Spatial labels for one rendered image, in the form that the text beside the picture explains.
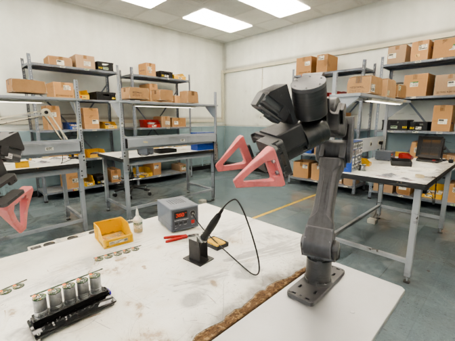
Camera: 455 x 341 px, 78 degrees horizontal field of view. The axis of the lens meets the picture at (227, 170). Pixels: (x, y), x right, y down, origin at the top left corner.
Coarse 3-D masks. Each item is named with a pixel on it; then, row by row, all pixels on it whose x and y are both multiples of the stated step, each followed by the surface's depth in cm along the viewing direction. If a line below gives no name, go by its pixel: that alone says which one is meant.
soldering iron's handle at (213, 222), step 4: (220, 212) 77; (216, 216) 78; (220, 216) 78; (212, 220) 79; (216, 220) 78; (212, 224) 79; (216, 224) 79; (208, 228) 80; (212, 228) 79; (204, 232) 81; (208, 232) 80; (200, 236) 82; (204, 236) 82; (208, 236) 82; (204, 240) 82
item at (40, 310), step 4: (40, 296) 58; (40, 300) 57; (44, 300) 58; (36, 304) 57; (40, 304) 57; (44, 304) 58; (36, 308) 57; (40, 308) 57; (44, 308) 58; (36, 312) 57; (40, 312) 57; (44, 312) 58; (48, 312) 59; (36, 316) 57; (40, 316) 57; (44, 316) 58
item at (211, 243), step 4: (212, 236) 99; (208, 240) 96; (212, 240) 96; (216, 240) 96; (220, 240) 96; (224, 240) 96; (208, 244) 94; (212, 244) 94; (216, 244) 93; (220, 244) 93; (224, 244) 93; (228, 244) 95; (212, 248) 93; (216, 248) 91; (220, 248) 92
